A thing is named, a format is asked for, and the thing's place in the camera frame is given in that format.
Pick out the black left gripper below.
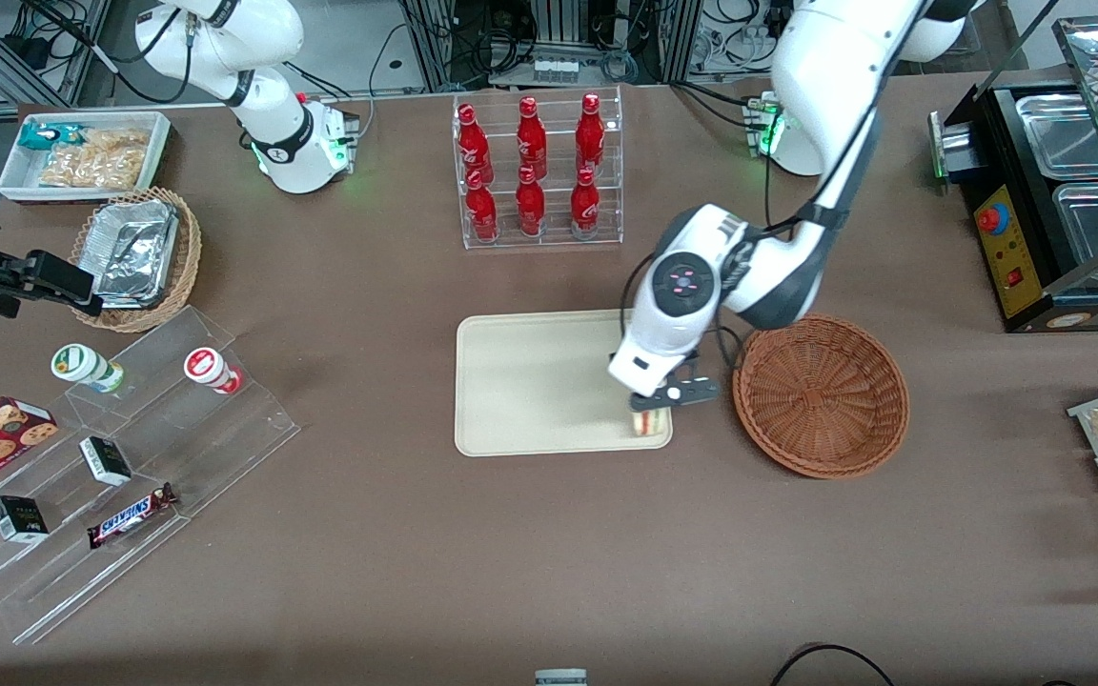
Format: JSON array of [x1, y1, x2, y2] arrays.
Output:
[[628, 377, 695, 414]]

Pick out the aluminium foil tray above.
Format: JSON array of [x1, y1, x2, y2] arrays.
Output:
[[82, 199, 180, 309]]

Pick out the oval wicker basket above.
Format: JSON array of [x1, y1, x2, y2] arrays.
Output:
[[69, 187, 203, 334]]

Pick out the beige plastic tray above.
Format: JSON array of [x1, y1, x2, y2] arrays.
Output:
[[455, 308, 674, 458]]

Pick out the round brown wicker basket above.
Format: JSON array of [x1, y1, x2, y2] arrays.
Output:
[[732, 313, 911, 480]]

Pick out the green lid yogurt cup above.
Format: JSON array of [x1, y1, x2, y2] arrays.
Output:
[[51, 344, 127, 394]]

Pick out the white rectangular bin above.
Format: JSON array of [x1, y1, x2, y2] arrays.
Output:
[[0, 111, 173, 205]]

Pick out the clear bag of crackers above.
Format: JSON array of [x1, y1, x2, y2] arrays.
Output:
[[38, 129, 152, 190]]

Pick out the red lid yogurt cup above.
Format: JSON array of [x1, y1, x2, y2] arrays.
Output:
[[183, 347, 245, 396]]

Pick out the teal snack packet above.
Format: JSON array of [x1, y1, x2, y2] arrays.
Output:
[[18, 123, 83, 153]]

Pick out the small black box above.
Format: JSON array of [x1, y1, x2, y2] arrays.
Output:
[[79, 436, 133, 488], [0, 495, 51, 545]]

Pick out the clear acrylic bottle rack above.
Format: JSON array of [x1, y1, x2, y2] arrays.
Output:
[[452, 86, 625, 252]]

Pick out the clear acrylic stepped display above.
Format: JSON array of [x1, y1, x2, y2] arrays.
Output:
[[0, 305, 303, 647]]

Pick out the red cola bottle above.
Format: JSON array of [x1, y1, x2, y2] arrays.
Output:
[[570, 168, 601, 240], [457, 104, 494, 184], [517, 96, 549, 178], [515, 166, 547, 238], [465, 170, 500, 242], [575, 93, 606, 173]]

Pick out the snickers chocolate bar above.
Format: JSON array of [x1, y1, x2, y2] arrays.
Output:
[[86, 482, 179, 551]]

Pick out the black food warmer machine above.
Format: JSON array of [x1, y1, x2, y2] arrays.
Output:
[[928, 13, 1098, 334]]

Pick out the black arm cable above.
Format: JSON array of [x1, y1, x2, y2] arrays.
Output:
[[619, 91, 884, 374]]

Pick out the black floor cable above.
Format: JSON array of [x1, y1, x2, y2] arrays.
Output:
[[768, 644, 898, 686]]

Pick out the aluminium frame rack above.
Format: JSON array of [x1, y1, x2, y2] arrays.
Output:
[[401, 0, 707, 89]]

